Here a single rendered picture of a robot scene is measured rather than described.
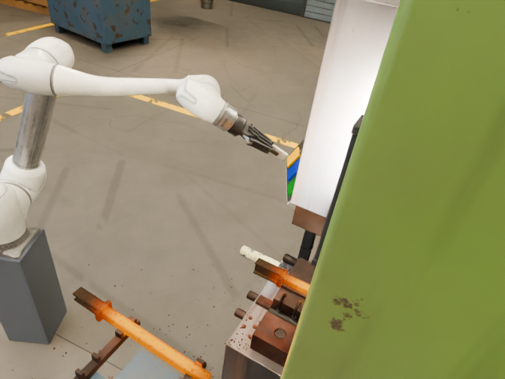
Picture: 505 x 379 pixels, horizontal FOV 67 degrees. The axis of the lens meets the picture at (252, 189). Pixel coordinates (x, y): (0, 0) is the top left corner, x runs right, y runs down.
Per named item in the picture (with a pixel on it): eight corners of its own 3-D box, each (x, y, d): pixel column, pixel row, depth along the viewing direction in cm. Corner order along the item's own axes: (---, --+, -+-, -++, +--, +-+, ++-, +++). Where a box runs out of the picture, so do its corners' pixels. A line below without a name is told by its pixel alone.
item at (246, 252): (238, 257, 171) (239, 249, 168) (243, 250, 175) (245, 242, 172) (331, 303, 157) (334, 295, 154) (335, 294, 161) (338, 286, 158)
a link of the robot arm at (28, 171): (-13, 204, 163) (12, 174, 180) (28, 217, 168) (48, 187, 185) (16, 37, 123) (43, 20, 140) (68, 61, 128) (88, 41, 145)
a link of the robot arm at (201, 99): (227, 104, 126) (227, 94, 137) (185, 76, 121) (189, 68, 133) (209, 130, 130) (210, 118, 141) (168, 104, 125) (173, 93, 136)
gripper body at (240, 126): (228, 124, 140) (248, 137, 142) (225, 135, 133) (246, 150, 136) (239, 108, 136) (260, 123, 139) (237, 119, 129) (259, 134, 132)
